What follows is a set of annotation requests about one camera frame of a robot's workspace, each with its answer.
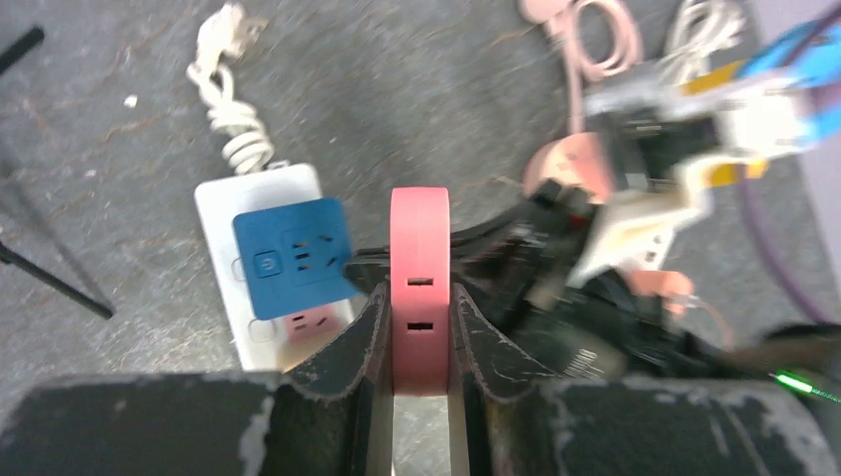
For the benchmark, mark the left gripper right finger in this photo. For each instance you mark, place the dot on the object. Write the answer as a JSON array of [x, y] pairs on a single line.
[[496, 411]]

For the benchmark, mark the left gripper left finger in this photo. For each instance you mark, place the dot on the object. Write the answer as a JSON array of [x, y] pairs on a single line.
[[339, 404]]

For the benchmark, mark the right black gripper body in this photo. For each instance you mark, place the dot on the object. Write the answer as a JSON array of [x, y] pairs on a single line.
[[518, 269]]

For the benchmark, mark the long white power strip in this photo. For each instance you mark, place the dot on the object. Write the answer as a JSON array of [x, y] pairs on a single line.
[[283, 342]]

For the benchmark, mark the pink plug adapter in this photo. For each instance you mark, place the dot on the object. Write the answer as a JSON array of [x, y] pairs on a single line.
[[420, 290]]

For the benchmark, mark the pink round socket tower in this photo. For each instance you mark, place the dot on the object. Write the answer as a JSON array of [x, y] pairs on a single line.
[[577, 160]]

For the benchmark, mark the dark blue cube adapter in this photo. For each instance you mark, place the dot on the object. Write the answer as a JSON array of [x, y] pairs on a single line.
[[293, 256]]

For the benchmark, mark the light blue cube adapter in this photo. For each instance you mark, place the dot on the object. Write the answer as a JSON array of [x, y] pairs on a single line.
[[810, 54]]

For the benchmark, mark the pink plug on small strip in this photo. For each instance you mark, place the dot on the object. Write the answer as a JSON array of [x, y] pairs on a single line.
[[674, 287]]

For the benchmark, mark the black microphone tripod stand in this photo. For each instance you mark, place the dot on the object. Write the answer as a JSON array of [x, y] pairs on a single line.
[[98, 304]]

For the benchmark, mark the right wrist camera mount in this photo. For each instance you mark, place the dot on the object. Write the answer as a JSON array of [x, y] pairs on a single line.
[[665, 142]]

